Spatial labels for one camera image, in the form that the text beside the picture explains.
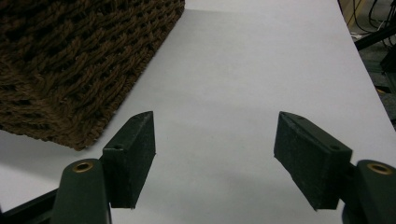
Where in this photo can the black metal stand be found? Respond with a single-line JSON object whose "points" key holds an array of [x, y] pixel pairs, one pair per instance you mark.
{"points": [[375, 37]]}

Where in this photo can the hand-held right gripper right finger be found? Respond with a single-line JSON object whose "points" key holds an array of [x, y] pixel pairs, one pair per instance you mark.
{"points": [[314, 161]]}

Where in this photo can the brown woven basket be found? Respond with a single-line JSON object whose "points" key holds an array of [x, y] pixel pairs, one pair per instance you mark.
{"points": [[68, 62]]}

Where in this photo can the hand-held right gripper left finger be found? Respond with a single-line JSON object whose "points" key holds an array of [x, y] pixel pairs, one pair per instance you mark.
{"points": [[127, 161]]}

